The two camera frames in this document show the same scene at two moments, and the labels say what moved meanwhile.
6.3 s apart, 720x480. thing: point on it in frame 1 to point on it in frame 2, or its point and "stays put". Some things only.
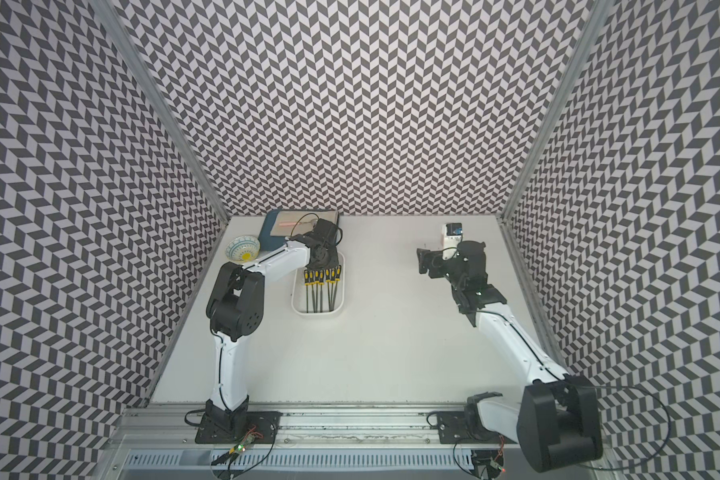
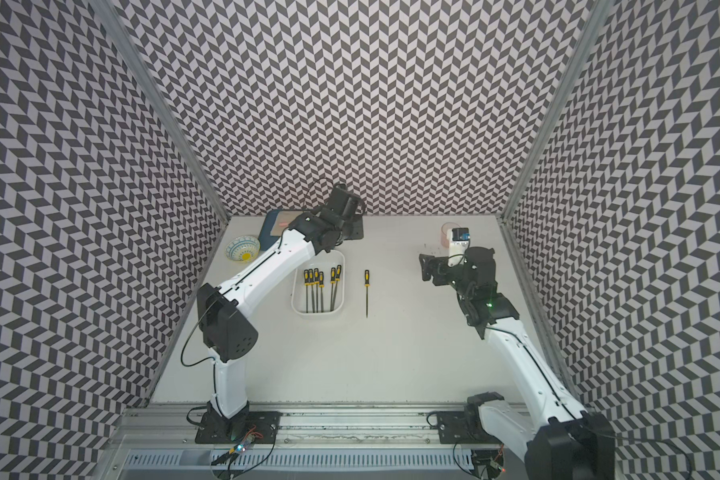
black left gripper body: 330,261 to 353,229
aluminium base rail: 154,443 stays put
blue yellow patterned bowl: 243,248 stays put
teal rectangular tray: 268,242 stays put
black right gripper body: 438,268 stays put
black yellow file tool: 334,276 to 367,285
